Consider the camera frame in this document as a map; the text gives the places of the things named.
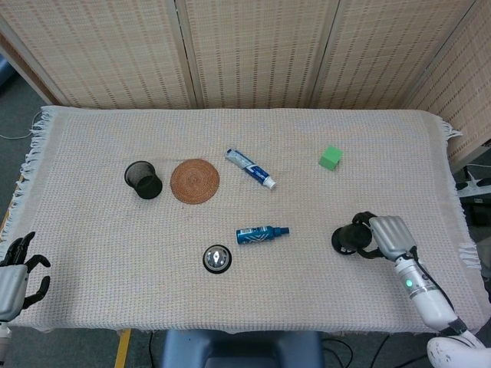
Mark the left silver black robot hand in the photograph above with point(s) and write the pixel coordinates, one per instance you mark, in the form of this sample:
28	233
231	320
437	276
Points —
13	285

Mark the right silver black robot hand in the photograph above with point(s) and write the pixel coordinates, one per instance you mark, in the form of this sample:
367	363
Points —
393	235

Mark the black round object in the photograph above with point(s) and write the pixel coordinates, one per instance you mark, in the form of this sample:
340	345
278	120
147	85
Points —
353	237

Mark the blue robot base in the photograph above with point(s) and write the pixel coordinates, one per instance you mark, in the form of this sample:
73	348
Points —
241	350

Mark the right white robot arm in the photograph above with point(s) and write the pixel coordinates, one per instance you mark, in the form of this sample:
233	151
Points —
433	304

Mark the black box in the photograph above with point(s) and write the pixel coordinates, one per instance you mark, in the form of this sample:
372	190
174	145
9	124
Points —
477	211

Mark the green cube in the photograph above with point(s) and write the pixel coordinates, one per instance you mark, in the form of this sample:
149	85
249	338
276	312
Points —
330	158

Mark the blue spray bottle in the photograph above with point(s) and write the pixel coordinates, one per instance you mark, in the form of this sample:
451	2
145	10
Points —
257	234

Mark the beige fringed tablecloth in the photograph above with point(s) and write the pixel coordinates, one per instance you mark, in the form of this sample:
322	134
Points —
268	291

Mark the blue white toothpaste tube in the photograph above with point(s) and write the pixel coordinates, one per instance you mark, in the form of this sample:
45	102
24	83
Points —
251	168

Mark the black mesh pen holder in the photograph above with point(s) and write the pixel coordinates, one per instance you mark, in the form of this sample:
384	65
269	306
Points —
144	179

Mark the silver call bell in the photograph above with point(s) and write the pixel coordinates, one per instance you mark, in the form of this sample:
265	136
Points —
217	259

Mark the round woven brown coaster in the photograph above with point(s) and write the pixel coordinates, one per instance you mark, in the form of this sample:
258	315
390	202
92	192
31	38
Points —
195	181

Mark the bamboo folding screen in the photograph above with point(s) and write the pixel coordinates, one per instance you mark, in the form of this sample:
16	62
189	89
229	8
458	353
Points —
249	50

